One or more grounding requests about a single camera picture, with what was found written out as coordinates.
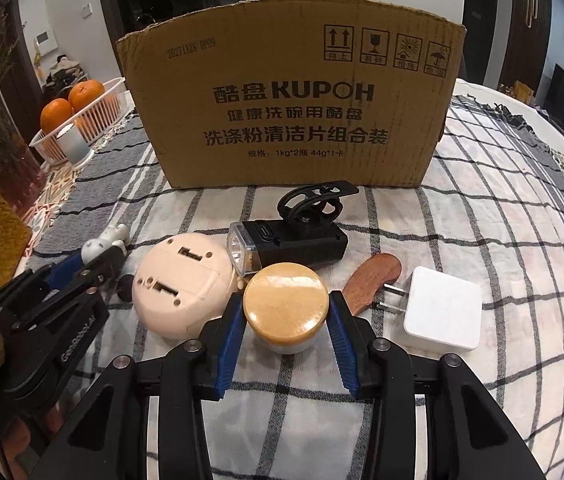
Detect white power adapter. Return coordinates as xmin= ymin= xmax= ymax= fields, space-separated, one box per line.
xmin=374 ymin=266 xmax=483 ymax=353

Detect orange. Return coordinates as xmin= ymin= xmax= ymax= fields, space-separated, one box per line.
xmin=40 ymin=98 xmax=73 ymax=133
xmin=68 ymin=79 xmax=106 ymax=113

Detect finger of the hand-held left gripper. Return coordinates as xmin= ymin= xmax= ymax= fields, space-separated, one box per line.
xmin=0 ymin=255 xmax=85 ymax=311
xmin=6 ymin=247 xmax=127 ymax=331

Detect white candle cup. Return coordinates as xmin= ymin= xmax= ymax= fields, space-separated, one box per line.
xmin=56 ymin=122 xmax=95 ymax=165

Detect pile of plush items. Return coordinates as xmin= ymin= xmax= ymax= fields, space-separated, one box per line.
xmin=44 ymin=57 xmax=92 ymax=101

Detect brown cardboard box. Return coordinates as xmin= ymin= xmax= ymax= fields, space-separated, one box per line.
xmin=116 ymin=0 xmax=467 ymax=191

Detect dark wooden cabinet door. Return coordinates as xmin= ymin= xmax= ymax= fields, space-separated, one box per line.
xmin=499 ymin=0 xmax=553 ymax=93

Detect orange tile patterned mat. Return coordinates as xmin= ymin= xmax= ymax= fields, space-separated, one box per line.
xmin=16 ymin=160 xmax=85 ymax=226

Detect jar with yellow lid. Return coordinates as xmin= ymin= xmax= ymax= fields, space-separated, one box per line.
xmin=243 ymin=262 xmax=331 ymax=356

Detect white plastic fruit basket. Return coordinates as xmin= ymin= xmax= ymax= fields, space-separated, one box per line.
xmin=29 ymin=76 xmax=127 ymax=166

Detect yellow woven box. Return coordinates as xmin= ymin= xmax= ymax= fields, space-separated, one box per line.
xmin=0 ymin=187 xmax=32 ymax=281

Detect black bike light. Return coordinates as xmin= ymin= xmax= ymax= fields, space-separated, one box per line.
xmin=227 ymin=180 xmax=360 ymax=277

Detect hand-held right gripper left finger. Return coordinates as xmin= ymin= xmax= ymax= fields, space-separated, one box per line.
xmin=29 ymin=292 xmax=247 ymax=480

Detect plaid fringed cloth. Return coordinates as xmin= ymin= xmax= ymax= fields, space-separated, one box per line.
xmin=26 ymin=92 xmax=564 ymax=480

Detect yellow paper bags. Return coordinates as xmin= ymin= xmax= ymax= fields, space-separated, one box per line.
xmin=512 ymin=80 xmax=535 ymax=106

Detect round beige plastic device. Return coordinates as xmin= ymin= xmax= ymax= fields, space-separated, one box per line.
xmin=132 ymin=232 xmax=239 ymax=346

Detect glass vase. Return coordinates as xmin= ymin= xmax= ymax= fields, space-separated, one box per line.
xmin=0 ymin=85 xmax=47 ymax=221

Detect reddish wooden curved board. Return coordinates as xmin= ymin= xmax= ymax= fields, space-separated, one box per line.
xmin=342 ymin=253 xmax=403 ymax=318

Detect white rabbit figurine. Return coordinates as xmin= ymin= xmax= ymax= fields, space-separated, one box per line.
xmin=82 ymin=224 xmax=130 ymax=263

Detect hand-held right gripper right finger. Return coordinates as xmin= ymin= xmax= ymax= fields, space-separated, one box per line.
xmin=328 ymin=290 xmax=548 ymax=480

